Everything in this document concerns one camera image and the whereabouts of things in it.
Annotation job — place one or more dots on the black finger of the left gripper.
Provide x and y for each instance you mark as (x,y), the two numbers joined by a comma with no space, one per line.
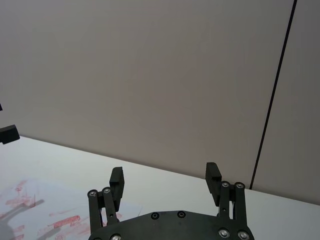
(9,134)

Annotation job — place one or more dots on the white sheet with red marks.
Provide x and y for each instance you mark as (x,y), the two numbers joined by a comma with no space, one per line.
(62,215)

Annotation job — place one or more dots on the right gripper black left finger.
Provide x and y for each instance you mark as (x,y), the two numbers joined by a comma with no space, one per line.
(117,185)

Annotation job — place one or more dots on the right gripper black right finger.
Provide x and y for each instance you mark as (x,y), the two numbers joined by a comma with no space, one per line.
(213,182)

